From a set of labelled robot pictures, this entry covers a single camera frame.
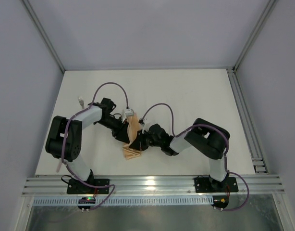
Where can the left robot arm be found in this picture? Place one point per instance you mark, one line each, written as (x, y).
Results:
(64, 140)

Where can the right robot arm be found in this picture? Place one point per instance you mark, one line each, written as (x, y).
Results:
(210, 140)

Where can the black controller board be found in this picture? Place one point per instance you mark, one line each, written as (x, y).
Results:
(86, 203)
(220, 202)

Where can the right black controller board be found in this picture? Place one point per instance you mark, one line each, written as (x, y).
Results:
(220, 202)

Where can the right side aluminium rail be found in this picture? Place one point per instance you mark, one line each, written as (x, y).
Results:
(253, 143)

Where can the right frame post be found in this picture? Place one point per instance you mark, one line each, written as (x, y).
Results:
(259, 25)

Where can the pink handled utensil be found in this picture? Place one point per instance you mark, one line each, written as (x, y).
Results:
(58, 166)

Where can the front aluminium rail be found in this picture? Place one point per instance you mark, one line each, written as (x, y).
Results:
(149, 185)

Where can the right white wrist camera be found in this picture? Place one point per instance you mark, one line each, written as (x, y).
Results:
(144, 123)

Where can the left frame post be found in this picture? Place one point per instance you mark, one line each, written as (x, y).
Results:
(41, 31)

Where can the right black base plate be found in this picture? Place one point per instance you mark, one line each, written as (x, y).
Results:
(205, 184)

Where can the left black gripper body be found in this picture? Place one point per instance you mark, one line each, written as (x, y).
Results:
(123, 134)

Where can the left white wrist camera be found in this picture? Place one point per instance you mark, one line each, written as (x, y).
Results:
(128, 112)

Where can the white slotted cable duct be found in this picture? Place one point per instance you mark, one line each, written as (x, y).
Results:
(126, 200)

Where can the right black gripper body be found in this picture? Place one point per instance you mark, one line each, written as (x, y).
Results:
(140, 142)

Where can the silver fork pink handle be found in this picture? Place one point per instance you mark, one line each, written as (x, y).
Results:
(81, 102)

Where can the orange cloth napkin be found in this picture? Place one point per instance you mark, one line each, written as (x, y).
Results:
(133, 128)

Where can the frame post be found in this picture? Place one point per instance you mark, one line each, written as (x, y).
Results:
(259, 25)
(41, 31)

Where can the aluminium rail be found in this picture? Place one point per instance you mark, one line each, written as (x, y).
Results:
(253, 143)
(149, 185)

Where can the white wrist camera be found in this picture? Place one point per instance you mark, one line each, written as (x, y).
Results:
(128, 112)
(144, 123)

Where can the left black controller board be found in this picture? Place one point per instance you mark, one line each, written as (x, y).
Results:
(86, 203)

